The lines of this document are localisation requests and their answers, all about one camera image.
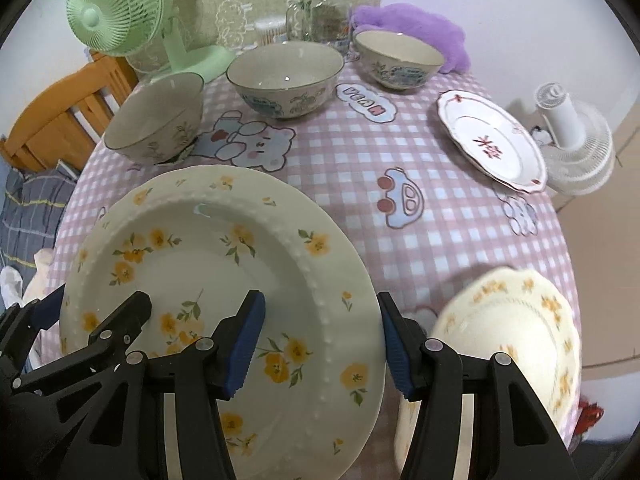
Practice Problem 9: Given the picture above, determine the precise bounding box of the large yellow floral plate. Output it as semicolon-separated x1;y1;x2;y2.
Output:
59;164;387;480

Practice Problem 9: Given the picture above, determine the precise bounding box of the white plate with red pattern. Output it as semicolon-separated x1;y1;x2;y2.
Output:
436;89;549;194

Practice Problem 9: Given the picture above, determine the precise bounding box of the glass jar with dark lid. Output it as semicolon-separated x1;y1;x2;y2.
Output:
286;0;352;56

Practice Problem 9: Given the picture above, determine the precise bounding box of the small bowl with blue pattern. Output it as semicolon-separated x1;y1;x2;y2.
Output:
354;30;446;92

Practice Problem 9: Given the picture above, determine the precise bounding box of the blue striped blanket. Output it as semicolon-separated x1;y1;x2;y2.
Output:
0;160;81;281

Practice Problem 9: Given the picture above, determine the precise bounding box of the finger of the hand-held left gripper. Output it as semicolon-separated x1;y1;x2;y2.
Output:
10;290;152;401
0;285;68;376

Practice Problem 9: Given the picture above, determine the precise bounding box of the white cloth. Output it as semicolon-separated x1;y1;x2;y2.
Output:
0;266;26;308

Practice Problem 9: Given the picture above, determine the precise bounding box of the large bowl with blue pattern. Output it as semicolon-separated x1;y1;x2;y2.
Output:
226;41;346;121

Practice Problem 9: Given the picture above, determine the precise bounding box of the purple plush cushion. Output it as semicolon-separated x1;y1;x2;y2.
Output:
350;2;472;75

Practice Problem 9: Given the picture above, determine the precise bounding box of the green desk fan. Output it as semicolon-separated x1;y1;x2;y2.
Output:
66;0;237;83

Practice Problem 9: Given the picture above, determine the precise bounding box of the cream cloth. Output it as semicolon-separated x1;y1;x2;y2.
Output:
20;247;58;306

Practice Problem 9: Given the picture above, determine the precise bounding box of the small scalloped yellow floral plate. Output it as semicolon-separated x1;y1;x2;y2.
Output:
395;266;583;466

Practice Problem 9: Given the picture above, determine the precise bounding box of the cotton swab container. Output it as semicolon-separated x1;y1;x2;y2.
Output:
254;16;290;47

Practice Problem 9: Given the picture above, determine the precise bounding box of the pink checked tablecloth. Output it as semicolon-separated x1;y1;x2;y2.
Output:
42;35;583;480

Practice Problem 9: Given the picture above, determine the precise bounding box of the white desk fan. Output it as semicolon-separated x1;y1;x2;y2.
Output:
531;81;617;197

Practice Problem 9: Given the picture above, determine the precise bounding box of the wooden furniture frame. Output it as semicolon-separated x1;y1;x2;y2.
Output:
0;52;138;173

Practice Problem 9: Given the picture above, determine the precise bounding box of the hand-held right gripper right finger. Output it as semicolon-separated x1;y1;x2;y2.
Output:
376;291;573;480

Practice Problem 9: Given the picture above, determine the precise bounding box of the small bowl with leaf pattern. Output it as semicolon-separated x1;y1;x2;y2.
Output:
102;72;206;165

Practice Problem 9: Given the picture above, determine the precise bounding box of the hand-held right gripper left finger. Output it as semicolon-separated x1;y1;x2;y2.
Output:
70;290;267;480

